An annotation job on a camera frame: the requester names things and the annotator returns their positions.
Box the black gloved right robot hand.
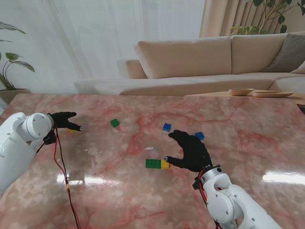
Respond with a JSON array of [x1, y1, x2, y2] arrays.
[[163, 130, 214, 173]]

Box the beige plant pot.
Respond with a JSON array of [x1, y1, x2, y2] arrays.
[[0, 88, 31, 105]]

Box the flat wooden plate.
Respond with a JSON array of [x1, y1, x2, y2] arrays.
[[252, 91, 295, 98]]

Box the round wooden bowl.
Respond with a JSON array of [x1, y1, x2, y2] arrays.
[[228, 87, 254, 96]]

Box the tall leafy branch plant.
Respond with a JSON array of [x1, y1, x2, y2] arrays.
[[230, 0, 305, 36]]

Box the right wrist red black cables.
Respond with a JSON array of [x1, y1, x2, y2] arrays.
[[199, 169, 224, 229]]

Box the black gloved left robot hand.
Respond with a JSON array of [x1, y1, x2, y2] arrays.
[[47, 111, 84, 132]]

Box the grey sofa cushion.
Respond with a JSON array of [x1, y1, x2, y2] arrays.
[[263, 33, 305, 73]]

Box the beige sofa cushion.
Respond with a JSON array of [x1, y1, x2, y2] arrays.
[[290, 61, 305, 74]]

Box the large-leaf green houseplant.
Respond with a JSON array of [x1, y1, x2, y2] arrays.
[[0, 21, 36, 91]]

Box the beige fabric sofa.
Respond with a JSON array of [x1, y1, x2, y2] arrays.
[[118, 32, 305, 96]]

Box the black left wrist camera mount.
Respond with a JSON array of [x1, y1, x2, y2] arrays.
[[42, 130, 58, 146]]

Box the left wrist red black cables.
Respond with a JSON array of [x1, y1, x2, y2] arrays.
[[35, 121, 81, 229]]

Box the wrist red black cables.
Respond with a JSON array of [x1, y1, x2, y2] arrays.
[[35, 121, 81, 229], [199, 169, 224, 229]]

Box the beige drape curtain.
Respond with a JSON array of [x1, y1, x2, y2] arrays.
[[199, 0, 305, 38]]

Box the white sheer curtain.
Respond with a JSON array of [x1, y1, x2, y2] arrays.
[[0, 0, 205, 94]]

